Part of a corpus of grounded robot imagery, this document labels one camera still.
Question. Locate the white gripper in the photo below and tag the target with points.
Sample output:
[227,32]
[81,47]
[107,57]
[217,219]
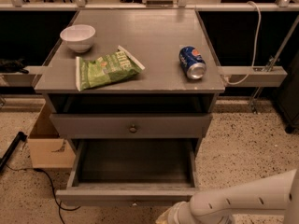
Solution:
[175,214]

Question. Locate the grey drawer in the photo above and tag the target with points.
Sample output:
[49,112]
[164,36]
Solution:
[131,172]
[129,126]

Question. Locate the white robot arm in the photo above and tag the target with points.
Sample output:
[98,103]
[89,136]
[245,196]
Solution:
[274,195]

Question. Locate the grey top drawer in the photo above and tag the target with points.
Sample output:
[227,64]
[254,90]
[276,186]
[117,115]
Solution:
[129,126]

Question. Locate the grey wooden drawer cabinet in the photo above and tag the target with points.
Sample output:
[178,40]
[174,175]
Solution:
[155,37]

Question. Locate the cardboard box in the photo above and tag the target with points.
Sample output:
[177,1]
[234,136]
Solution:
[47,148]

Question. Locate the green chip bag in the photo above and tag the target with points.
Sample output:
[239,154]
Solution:
[109,69]

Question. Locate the blue soda can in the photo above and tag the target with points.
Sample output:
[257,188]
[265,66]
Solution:
[192,63]

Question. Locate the black bar on floor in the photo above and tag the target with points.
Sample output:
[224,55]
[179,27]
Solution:
[19,137]

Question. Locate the white ceramic bowl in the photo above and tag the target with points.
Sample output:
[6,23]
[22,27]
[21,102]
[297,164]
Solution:
[79,38]

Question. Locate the black object on rail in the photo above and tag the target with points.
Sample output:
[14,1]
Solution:
[12,66]

